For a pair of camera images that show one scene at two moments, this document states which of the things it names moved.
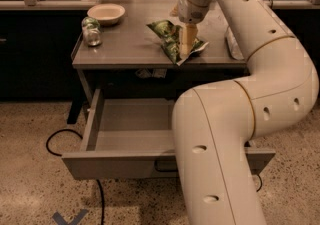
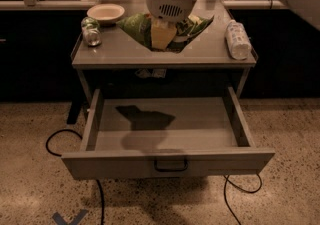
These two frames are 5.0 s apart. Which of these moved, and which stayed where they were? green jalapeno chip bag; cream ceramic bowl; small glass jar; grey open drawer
Moved: green jalapeno chip bag
Stayed: small glass jar; cream ceramic bowl; grey open drawer
